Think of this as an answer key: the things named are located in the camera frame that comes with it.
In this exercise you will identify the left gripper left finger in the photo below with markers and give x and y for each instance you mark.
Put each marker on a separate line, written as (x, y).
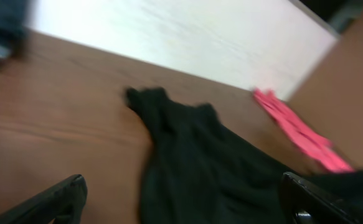
(61, 203)

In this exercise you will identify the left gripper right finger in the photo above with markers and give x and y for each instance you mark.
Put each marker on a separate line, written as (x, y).
(303, 202)

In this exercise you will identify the red-orange t-shirt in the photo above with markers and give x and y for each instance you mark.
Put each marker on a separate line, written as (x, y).
(301, 135)

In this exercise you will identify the black t-shirt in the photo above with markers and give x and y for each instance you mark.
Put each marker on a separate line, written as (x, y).
(199, 171)

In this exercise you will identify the folded navy blue garment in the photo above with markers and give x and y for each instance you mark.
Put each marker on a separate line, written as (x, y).
(13, 15)

